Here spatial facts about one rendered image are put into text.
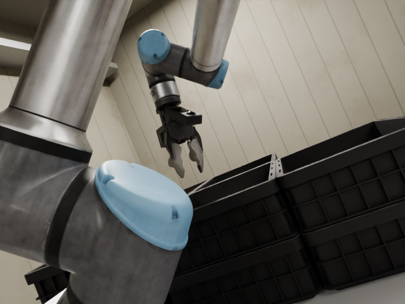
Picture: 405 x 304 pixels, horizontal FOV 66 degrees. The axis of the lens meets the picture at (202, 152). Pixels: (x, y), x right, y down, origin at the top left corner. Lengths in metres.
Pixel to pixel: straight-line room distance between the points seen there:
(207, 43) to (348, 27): 2.57
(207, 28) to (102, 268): 0.44
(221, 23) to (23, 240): 0.45
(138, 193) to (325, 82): 2.84
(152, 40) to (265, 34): 2.50
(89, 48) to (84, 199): 0.16
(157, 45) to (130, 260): 0.54
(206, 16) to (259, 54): 2.60
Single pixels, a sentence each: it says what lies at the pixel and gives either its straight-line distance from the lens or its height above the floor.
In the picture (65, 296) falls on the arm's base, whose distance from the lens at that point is 0.42.
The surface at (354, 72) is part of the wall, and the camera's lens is 3.10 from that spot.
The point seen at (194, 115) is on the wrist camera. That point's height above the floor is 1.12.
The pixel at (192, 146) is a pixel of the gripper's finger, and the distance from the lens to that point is 0.83.
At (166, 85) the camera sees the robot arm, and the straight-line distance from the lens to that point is 0.85.
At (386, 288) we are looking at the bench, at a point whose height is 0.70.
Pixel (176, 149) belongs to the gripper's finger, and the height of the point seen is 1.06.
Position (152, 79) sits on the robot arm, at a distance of 0.87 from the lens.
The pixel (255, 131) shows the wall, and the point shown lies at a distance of 3.15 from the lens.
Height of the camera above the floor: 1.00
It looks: 2 degrees up
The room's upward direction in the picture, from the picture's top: 23 degrees counter-clockwise
